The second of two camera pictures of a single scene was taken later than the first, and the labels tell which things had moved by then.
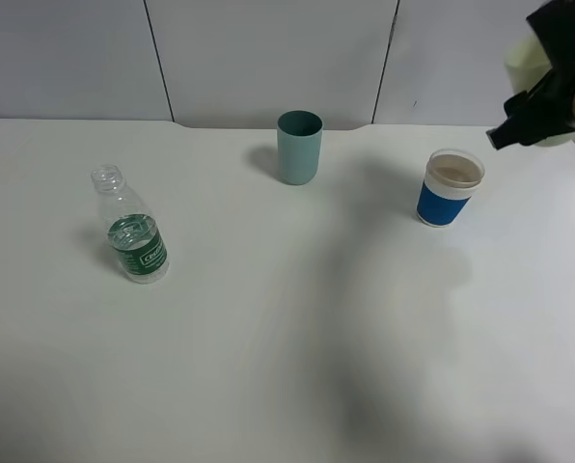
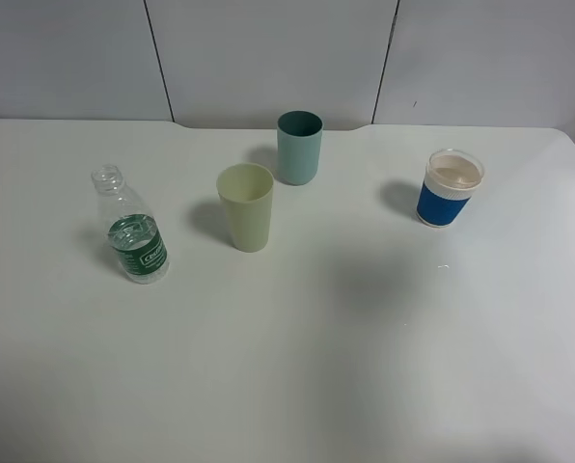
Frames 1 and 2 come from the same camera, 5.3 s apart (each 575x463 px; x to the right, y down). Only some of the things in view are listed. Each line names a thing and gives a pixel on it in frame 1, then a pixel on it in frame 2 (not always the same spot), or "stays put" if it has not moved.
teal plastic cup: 299,135 stays put
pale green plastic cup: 526,63 -> 247,191
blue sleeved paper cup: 451,178 stays put
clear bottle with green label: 135,235 stays put
